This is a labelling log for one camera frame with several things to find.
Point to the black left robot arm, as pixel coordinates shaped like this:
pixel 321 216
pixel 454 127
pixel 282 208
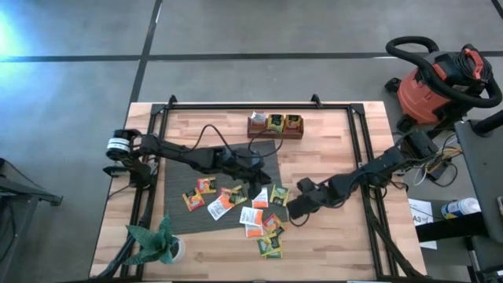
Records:
pixel 177 151

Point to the black power adapter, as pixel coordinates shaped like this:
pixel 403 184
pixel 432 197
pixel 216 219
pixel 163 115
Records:
pixel 437 170

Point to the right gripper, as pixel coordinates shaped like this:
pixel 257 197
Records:
pixel 324 192

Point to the black cart frame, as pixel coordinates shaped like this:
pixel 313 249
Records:
pixel 23 192

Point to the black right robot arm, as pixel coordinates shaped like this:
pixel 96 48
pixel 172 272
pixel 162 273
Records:
pixel 377 167

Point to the orange black shop vacuum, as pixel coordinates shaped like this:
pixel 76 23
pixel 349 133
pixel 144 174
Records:
pixel 420 98

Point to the orange yellow tea packet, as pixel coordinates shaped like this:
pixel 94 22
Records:
pixel 205 185

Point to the green plant in white pot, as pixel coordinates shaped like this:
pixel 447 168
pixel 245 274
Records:
pixel 155 243

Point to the yellow black tea packet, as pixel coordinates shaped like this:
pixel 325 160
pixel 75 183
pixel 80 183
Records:
pixel 239 196

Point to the brown wooden tea organizer box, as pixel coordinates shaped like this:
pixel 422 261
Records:
pixel 275 134

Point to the black side table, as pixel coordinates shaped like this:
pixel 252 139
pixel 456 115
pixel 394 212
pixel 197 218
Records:
pixel 485 177

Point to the orange red tea packet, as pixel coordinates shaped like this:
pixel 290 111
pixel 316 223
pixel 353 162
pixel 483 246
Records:
pixel 225 192

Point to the white orange tea packet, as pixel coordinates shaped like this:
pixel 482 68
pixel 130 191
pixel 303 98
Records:
pixel 258 118
pixel 218 208
pixel 260 201
pixel 251 216
pixel 254 232

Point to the black tube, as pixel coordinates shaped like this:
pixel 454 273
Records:
pixel 489 123

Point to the dark grey ribbed placemat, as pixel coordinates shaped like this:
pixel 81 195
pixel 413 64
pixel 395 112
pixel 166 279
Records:
pixel 184 184

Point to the green yellow tea packet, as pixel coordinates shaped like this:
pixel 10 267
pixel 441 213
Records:
pixel 279 194
pixel 268 244
pixel 276 122
pixel 275 255

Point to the black aluminium table frame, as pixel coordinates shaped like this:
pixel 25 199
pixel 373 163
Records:
pixel 334 106

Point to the white blue spray can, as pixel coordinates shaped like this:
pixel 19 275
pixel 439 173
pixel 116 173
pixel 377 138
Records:
pixel 460 208

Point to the white paper sheet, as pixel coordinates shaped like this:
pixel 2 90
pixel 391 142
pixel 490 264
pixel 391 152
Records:
pixel 420 208

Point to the orange black tea packet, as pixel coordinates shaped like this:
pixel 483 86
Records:
pixel 292 122
pixel 193 201
pixel 272 223

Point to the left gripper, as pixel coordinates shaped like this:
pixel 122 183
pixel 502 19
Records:
pixel 245 165

